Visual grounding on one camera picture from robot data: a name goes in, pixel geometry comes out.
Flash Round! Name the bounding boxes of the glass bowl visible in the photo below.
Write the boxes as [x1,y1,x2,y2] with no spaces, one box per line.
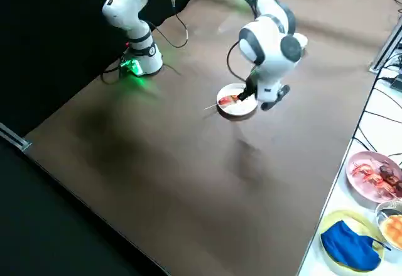
[375,199,402,251]

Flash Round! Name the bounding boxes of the orange bread buns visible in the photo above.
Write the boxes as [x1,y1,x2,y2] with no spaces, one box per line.
[381,214,402,244]

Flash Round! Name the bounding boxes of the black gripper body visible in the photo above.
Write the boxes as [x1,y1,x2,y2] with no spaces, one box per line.
[245,70,261,97]

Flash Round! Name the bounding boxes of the aluminium frame rail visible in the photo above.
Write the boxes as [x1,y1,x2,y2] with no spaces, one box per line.
[0,121,33,152]

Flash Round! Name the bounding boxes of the yellow plate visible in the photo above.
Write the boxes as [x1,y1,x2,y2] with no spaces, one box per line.
[319,209,386,272]

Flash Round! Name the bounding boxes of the red sausage on stick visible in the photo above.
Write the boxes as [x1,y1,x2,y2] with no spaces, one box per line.
[204,94,239,111]

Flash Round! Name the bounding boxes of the white bowl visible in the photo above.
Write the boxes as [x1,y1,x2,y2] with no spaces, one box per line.
[295,33,309,51]

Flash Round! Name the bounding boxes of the white plate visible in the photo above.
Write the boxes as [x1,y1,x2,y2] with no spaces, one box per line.
[216,82,260,118]

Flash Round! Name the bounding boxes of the black power adapter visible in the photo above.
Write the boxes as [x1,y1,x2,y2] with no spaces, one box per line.
[389,74,402,94]

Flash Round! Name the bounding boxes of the pink plate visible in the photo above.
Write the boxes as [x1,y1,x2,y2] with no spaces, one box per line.
[345,151,402,204]

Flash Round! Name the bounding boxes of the blue cloth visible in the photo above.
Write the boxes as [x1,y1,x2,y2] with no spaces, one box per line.
[320,220,393,272]

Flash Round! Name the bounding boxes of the aluminium post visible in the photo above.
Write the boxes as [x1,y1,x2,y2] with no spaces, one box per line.
[369,21,402,73]

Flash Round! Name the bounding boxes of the red shrimp skewer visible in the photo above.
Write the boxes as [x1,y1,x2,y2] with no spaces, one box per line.
[350,162,396,195]

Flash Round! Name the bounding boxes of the black desk cable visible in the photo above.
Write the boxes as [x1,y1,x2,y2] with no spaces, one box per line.
[352,52,402,158]

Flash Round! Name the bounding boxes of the brown meatball skewer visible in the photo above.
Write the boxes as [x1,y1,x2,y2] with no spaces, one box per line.
[369,158,402,192]

